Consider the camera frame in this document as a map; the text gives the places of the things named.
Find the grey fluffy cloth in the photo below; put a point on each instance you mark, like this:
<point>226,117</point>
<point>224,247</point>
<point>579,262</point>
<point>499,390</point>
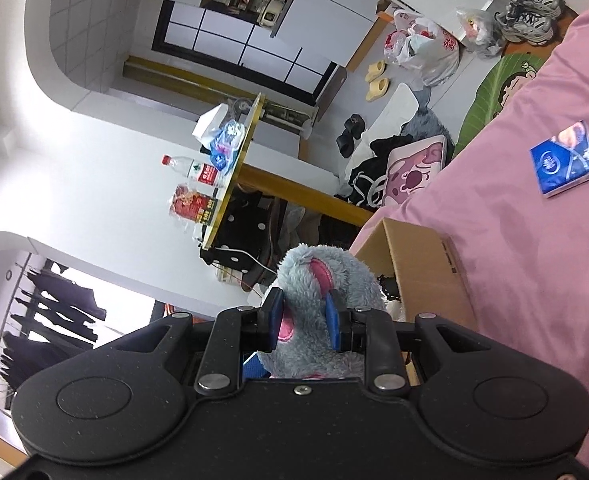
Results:
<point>429,125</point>

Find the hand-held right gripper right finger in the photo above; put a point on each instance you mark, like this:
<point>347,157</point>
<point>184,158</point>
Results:
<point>333,324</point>

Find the black slipper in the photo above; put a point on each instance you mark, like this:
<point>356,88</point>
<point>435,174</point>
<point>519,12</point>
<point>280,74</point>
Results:
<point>354,126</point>
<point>347,145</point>

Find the blue plastic packets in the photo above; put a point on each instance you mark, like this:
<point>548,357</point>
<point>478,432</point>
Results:
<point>224,142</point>

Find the clear plastic bag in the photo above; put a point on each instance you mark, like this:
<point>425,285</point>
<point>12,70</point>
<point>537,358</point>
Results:
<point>479,30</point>

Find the red snack bag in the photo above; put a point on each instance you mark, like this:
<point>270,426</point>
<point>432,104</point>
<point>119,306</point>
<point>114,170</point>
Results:
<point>189,205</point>

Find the white tissue box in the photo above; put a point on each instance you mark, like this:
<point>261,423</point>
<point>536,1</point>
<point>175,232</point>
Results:
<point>212,120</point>

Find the cardboard box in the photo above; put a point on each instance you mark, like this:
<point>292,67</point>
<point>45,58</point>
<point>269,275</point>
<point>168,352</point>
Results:
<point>424,270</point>

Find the green printed rug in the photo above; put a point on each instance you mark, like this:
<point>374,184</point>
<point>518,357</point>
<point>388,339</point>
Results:
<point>489,95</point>

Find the white kitchen cabinet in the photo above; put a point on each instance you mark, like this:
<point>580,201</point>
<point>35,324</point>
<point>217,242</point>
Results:
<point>319,20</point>

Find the black clothing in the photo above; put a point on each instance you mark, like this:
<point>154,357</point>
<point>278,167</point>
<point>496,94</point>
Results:
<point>364,170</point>

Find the pink bed sheet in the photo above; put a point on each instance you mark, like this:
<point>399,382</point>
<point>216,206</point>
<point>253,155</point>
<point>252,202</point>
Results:
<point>524,260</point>

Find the white plastic bag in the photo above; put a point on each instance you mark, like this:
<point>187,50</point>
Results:
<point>424,55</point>

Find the small black item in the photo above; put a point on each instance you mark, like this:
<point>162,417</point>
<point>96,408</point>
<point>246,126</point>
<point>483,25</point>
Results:
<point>388,287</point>

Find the black framed glass door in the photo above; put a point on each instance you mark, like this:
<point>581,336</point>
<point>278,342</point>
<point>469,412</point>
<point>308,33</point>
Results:
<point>254,45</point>

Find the white floor mat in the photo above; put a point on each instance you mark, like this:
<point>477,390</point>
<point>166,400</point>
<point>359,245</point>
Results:
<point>394,110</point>

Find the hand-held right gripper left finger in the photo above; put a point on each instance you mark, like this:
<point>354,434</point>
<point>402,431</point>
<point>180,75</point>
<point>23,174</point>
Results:
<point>273,321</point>

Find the round table with gold edge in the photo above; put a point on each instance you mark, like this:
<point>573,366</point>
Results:
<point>299,195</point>

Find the white rice cooker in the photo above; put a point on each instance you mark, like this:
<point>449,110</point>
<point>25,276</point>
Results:
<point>272,11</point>

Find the dark clothes on drying rack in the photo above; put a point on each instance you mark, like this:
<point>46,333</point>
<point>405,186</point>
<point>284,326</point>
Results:
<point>44,320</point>

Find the black polka dot bag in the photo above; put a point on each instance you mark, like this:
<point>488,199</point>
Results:
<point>244,230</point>

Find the plastic water bottle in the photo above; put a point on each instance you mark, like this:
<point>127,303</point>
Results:
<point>194,170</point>

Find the blue tissue packet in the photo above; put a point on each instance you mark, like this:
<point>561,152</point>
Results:
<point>564,160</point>

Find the yellow slipper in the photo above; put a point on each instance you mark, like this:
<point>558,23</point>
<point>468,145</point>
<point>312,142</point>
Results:
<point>375,70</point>
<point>377,90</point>

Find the grey pink plush toy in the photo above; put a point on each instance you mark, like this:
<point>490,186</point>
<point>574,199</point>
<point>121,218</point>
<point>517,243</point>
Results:
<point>304,270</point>

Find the pink printed cushion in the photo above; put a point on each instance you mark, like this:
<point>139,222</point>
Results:
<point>417,170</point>

